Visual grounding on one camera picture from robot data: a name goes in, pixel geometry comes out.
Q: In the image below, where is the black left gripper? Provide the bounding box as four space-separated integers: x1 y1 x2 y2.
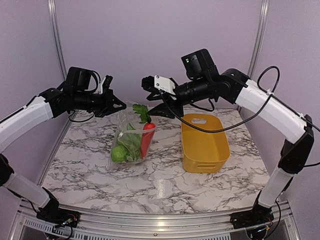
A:
72 87 126 117

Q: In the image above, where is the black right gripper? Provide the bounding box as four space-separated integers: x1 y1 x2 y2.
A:
148 76 212 120

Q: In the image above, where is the orange carrot toy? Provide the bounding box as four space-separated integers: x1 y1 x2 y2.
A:
132 103 156 159

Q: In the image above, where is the clear zip top bag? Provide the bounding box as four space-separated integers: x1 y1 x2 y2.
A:
109 100 158 169

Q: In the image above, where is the green bitter gourd toy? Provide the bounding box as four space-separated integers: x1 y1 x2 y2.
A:
118 123 142 152

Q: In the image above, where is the green apple toy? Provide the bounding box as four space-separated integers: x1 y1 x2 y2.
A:
110 145 128 163

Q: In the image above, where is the green grapes toy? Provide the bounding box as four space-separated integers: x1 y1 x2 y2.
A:
126 147 141 163

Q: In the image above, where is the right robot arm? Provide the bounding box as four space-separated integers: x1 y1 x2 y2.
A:
141 67 315 224

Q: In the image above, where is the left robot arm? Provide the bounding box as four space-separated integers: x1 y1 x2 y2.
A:
0 66 126 223

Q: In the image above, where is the yellow plastic basket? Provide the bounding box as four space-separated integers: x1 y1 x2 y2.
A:
181 113 231 174

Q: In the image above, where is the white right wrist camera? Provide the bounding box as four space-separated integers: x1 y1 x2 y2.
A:
141 75 176 96

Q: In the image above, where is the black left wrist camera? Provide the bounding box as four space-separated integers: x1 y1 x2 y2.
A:
63 66 91 92

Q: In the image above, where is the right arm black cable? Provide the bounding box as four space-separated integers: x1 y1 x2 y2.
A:
159 66 320 168

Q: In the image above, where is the left aluminium frame post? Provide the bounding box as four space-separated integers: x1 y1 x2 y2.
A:
47 0 67 80

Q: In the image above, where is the aluminium frame post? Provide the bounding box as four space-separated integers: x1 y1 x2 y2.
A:
247 0 270 78
47 0 67 80

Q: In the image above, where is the aluminium front rail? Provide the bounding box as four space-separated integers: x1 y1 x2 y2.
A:
14 199 301 240

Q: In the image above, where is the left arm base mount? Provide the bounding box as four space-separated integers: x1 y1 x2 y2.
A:
36 208 80 228

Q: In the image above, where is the right aluminium frame post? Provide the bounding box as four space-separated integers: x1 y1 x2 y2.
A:
247 0 270 78

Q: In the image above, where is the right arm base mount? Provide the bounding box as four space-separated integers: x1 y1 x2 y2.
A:
230 210 274 229

